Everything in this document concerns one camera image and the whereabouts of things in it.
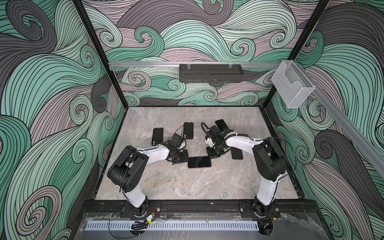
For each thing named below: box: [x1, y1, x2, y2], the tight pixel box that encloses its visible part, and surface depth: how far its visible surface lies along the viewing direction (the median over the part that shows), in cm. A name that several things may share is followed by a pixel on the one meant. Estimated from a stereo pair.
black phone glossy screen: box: [215, 119, 229, 132], surface depth 111 cm
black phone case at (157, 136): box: [151, 127, 164, 146], surface depth 106 cm
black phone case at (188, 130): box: [183, 122, 194, 140], surface depth 107 cm
